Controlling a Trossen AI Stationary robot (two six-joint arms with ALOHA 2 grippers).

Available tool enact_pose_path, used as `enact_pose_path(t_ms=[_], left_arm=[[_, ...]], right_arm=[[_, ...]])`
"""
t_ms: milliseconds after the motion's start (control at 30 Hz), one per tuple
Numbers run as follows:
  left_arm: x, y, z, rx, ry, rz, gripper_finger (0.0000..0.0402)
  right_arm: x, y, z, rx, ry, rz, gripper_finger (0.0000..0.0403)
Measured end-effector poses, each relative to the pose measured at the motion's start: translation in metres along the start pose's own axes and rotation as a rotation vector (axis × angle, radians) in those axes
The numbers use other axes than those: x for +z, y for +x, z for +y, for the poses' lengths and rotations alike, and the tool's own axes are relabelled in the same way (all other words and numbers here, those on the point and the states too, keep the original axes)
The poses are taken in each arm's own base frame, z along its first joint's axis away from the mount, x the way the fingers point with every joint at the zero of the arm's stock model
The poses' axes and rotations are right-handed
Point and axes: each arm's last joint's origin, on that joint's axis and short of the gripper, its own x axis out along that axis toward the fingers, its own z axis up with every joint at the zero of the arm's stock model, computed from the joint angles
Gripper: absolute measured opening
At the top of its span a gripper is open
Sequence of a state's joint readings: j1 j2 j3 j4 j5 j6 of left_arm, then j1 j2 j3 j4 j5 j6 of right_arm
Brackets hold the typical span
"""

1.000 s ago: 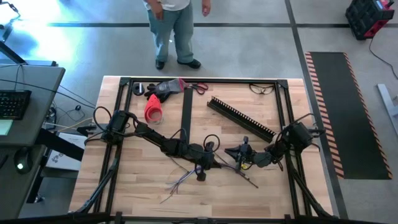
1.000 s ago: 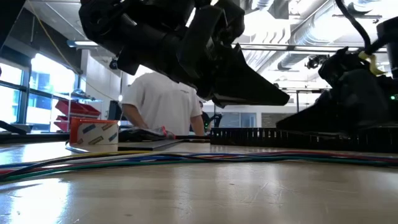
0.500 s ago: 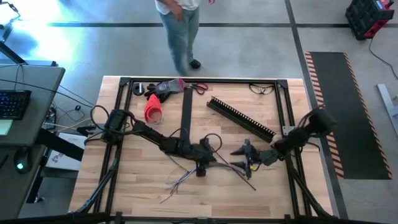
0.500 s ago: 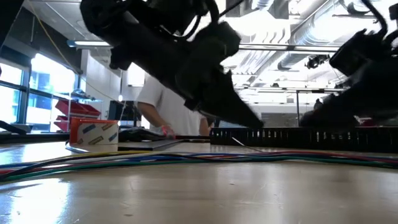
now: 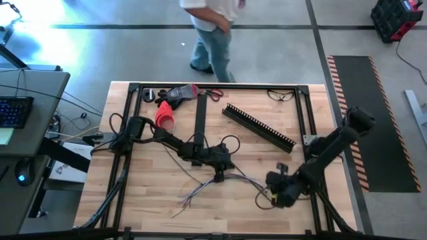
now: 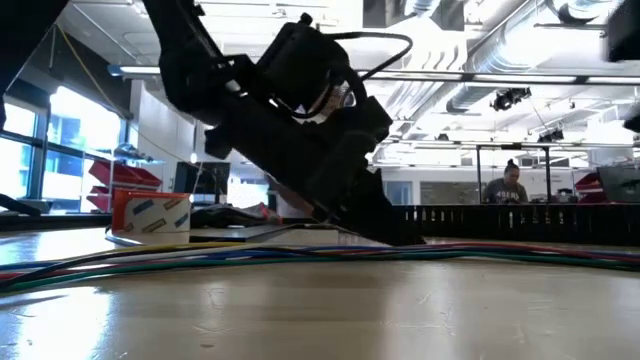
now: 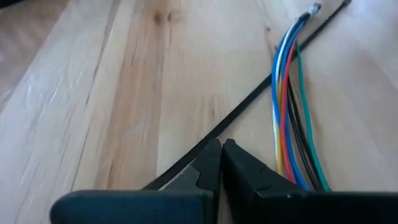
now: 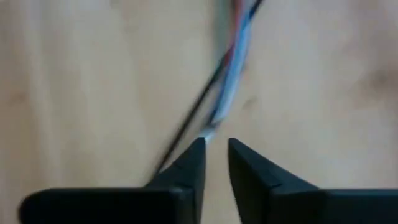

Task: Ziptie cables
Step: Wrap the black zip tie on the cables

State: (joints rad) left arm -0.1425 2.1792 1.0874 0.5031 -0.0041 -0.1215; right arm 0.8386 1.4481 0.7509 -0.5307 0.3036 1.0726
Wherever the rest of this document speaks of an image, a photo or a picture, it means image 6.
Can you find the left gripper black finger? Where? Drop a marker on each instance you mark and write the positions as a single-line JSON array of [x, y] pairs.
[[380, 220]]

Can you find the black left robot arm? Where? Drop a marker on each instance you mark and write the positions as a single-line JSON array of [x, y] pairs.
[[185, 50]]

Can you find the red storage bin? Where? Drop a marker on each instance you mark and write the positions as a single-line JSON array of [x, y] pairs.
[[587, 185]]

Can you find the black ceiling fixture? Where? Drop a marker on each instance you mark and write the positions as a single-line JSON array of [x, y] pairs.
[[550, 136], [510, 98]]

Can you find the grey and black work glove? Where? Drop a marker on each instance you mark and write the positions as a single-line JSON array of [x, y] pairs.
[[225, 217]]

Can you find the black monitor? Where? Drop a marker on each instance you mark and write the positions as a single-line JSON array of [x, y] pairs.
[[200, 180]]

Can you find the person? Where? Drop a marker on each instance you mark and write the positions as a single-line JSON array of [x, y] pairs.
[[505, 192]]

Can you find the rack of red bins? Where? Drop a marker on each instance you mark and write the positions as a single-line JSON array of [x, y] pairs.
[[125, 175]]

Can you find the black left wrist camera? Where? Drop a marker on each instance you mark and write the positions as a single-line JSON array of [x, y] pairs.
[[300, 60]]

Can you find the black background frame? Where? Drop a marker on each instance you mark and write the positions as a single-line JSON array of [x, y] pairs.
[[547, 170]]

